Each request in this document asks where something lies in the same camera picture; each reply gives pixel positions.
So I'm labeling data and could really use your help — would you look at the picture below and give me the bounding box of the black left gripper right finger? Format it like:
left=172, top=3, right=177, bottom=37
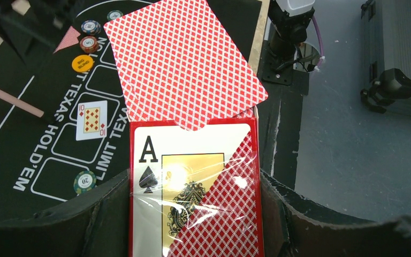
left=260, top=171, right=411, bottom=256

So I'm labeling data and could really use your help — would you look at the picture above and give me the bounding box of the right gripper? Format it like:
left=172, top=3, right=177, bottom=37
left=0, top=0, right=84, bottom=67

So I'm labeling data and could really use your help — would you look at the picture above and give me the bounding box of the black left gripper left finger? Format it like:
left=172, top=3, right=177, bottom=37
left=0, top=170, right=130, bottom=256

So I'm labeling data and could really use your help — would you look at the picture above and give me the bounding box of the playing card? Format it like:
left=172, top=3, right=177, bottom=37
left=54, top=26, right=81, bottom=53
left=103, top=1, right=268, bottom=131

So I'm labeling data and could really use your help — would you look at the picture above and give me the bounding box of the single green poker chip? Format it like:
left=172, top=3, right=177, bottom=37
left=73, top=170, right=96, bottom=195

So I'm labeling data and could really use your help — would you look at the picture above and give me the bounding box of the yellow big blind button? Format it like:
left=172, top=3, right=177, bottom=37
left=71, top=55, right=94, bottom=73

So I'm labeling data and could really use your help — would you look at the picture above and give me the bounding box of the playing card deck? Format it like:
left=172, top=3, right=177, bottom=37
left=128, top=107, right=264, bottom=256

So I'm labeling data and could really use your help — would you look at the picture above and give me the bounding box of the ten of diamonds card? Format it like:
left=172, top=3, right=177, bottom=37
left=75, top=101, right=108, bottom=141

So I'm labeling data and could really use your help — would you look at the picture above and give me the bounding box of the grey equipment case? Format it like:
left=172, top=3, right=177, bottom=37
left=360, top=1, right=411, bottom=116

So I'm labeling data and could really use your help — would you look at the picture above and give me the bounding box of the pink music stand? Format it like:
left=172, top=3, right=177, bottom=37
left=0, top=89, right=56, bottom=124

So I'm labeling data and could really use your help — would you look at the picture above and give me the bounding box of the black poker table mat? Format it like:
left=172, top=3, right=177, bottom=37
left=0, top=0, right=263, bottom=224

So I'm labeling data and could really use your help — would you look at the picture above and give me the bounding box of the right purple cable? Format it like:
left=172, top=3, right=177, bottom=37
left=311, top=16, right=325, bottom=72

